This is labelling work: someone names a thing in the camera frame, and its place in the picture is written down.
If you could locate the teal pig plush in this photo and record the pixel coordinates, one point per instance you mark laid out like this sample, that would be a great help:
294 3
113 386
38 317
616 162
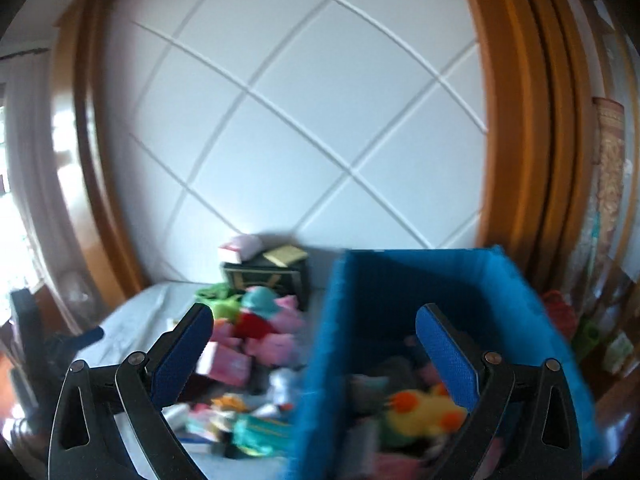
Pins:
266 303

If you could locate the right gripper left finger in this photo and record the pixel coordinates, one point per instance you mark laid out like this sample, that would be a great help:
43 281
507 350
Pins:
85 442

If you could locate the blue plastic storage crate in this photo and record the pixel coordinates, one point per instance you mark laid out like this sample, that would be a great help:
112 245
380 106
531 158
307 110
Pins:
491 341

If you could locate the yellow duck plush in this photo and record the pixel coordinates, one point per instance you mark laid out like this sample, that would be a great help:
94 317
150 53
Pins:
413 414

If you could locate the blue striped bed sheet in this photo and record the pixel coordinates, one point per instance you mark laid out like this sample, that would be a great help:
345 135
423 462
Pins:
138 324

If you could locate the green frog plush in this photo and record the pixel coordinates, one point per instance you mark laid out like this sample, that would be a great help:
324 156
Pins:
222 299

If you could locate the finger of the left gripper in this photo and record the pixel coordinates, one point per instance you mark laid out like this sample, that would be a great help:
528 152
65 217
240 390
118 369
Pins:
84 340

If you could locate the yellow sticky note pad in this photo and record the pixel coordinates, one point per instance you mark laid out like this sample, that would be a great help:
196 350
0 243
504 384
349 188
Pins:
285 255

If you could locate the wooden headboard frame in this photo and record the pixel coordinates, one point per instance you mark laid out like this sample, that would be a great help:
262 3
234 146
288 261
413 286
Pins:
327 123

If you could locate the pink tissue box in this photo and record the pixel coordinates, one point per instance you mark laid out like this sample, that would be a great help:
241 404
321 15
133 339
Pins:
240 249

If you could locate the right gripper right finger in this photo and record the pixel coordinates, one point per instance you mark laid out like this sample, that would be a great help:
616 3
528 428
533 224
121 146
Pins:
528 408

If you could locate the black cabinet box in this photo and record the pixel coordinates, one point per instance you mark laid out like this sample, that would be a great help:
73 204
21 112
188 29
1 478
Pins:
284 280

